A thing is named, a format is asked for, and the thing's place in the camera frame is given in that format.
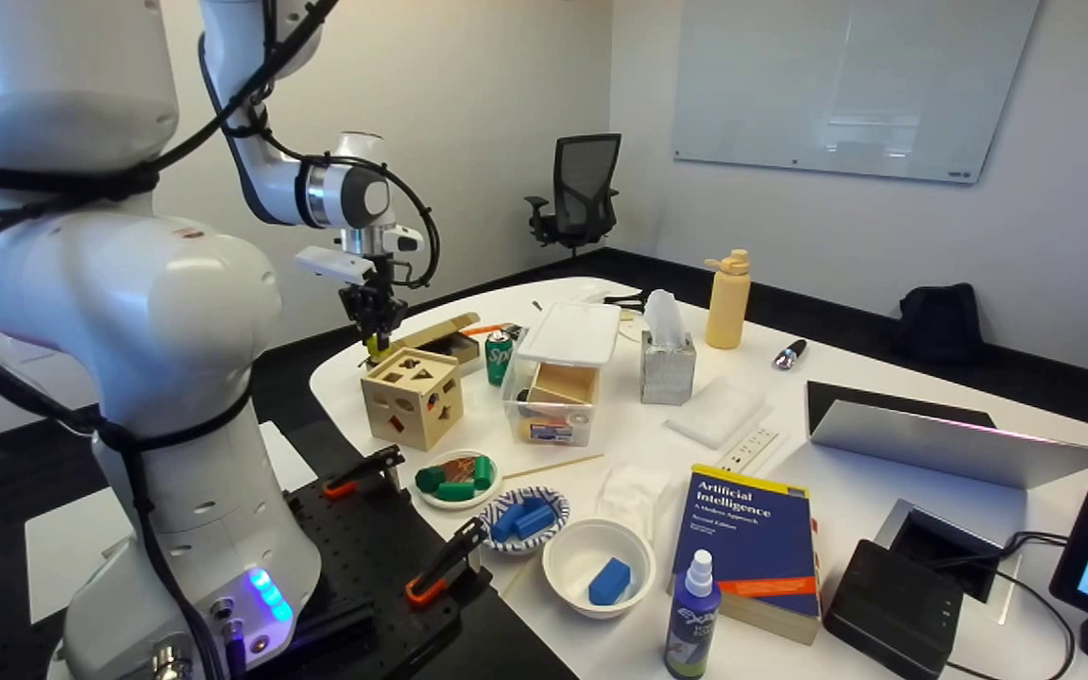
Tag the white tissue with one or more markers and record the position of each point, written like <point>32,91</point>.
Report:
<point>663,316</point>

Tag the white bowl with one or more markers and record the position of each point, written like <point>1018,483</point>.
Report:
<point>576,559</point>

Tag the wooden shape sorter box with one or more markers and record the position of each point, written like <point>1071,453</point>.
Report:
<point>411,418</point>

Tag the blue cylinder block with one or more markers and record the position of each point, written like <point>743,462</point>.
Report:
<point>505,528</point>
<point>532,515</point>

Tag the white container lid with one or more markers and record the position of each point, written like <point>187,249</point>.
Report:
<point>568,335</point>

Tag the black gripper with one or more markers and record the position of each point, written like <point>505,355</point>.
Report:
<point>376,292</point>

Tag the beige bottle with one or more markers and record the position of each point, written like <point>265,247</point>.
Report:
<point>725,305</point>

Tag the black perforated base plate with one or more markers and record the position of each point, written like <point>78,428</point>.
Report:
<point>376,553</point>

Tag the black box device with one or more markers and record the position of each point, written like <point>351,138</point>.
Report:
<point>890,609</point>

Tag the whiteboard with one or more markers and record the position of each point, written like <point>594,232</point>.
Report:
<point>847,80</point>

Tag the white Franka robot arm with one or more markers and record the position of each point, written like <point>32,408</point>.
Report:
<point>152,316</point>

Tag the green cup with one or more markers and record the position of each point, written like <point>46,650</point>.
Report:
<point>497,360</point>

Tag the white paper pad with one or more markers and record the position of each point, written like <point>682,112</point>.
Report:
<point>714,413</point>

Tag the grey tissue holder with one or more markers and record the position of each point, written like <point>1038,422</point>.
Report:
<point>666,371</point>

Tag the clear plastic wrap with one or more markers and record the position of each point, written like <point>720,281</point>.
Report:
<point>637,497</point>

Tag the brown toy steak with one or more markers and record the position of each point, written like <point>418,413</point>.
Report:
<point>455,470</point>

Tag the blue spray bottle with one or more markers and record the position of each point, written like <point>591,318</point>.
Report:
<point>693,617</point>

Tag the clear plastic container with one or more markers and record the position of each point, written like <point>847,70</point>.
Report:
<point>552,418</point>

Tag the green cylinder block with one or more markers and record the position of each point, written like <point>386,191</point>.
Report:
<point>455,488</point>
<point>486,470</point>
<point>428,480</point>

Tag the wooden shape sorter lid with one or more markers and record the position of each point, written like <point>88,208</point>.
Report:
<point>411,374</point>

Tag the silver laptop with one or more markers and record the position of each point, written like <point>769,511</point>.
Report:
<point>944,439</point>

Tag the black marker pen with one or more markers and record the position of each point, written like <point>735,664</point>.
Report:
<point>789,352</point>

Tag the blue patterned bowl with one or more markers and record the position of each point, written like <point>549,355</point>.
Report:
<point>498,546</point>

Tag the yellow block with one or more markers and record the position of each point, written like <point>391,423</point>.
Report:
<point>376,344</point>

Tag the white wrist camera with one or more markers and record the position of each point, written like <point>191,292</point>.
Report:
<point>332,266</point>

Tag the thin wooden stick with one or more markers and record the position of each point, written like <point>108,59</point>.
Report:
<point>549,466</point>

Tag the blue book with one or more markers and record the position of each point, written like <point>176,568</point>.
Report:
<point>744,534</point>

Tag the black office chair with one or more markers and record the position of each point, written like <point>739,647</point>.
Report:
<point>584,191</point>

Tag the white remote control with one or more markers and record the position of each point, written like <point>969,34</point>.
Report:
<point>750,446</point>

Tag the black bag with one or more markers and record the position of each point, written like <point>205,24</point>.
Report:
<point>943,327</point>

